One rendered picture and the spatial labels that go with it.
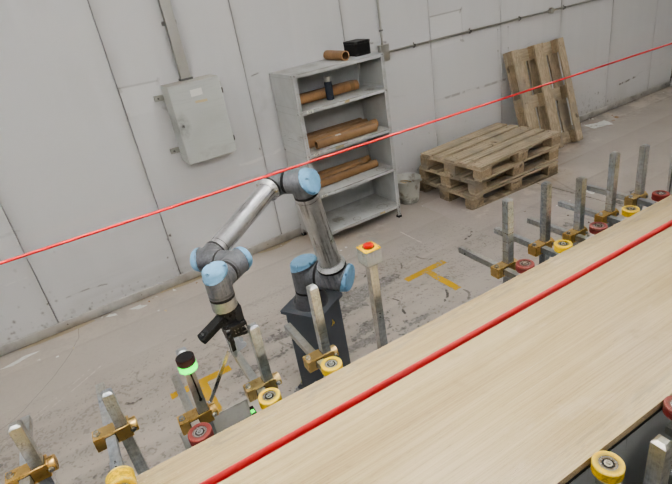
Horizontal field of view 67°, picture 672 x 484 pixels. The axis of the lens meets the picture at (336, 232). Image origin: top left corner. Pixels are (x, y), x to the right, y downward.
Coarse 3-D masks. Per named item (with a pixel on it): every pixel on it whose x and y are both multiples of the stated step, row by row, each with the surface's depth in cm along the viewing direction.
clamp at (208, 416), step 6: (210, 408) 178; (216, 408) 179; (186, 414) 177; (192, 414) 177; (198, 414) 176; (204, 414) 176; (210, 414) 178; (216, 414) 178; (186, 420) 175; (192, 420) 175; (204, 420) 177; (210, 420) 179; (180, 426) 173; (186, 426) 174; (186, 432) 175
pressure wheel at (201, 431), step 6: (198, 426) 166; (204, 426) 166; (210, 426) 165; (192, 432) 164; (198, 432) 164; (204, 432) 164; (210, 432) 163; (192, 438) 162; (198, 438) 162; (204, 438) 161; (192, 444) 162
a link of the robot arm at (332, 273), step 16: (288, 176) 221; (304, 176) 218; (288, 192) 225; (304, 192) 221; (304, 208) 228; (320, 208) 231; (320, 224) 234; (320, 240) 240; (320, 256) 247; (336, 256) 249; (320, 272) 253; (336, 272) 251; (352, 272) 260; (320, 288) 262; (336, 288) 256
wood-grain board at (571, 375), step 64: (576, 256) 223; (640, 256) 215; (448, 320) 197; (512, 320) 191; (576, 320) 185; (640, 320) 180; (320, 384) 176; (448, 384) 167; (512, 384) 162; (576, 384) 158; (640, 384) 154; (192, 448) 159; (256, 448) 155; (320, 448) 152; (384, 448) 148; (448, 448) 145; (512, 448) 141; (576, 448) 138
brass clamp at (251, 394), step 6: (276, 372) 190; (258, 378) 189; (276, 378) 188; (252, 384) 186; (258, 384) 186; (264, 384) 186; (270, 384) 187; (276, 384) 188; (246, 390) 184; (252, 390) 184; (246, 396) 188; (252, 396) 184
